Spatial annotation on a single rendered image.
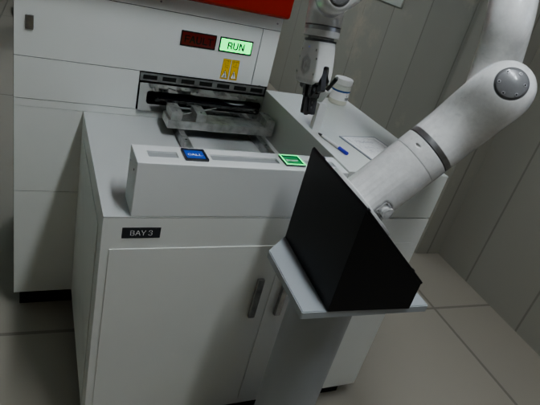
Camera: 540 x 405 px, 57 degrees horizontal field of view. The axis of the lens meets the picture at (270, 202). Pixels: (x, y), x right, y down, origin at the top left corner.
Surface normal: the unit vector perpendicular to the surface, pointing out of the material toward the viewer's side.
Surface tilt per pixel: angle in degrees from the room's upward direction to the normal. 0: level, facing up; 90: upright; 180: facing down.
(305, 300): 0
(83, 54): 90
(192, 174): 90
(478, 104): 95
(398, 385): 0
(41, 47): 90
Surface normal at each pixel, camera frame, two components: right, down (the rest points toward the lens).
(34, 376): 0.24, -0.85
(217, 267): 0.36, 0.52
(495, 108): -0.54, 0.40
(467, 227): -0.91, -0.04
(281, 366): -0.68, 0.19
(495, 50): -0.41, 0.72
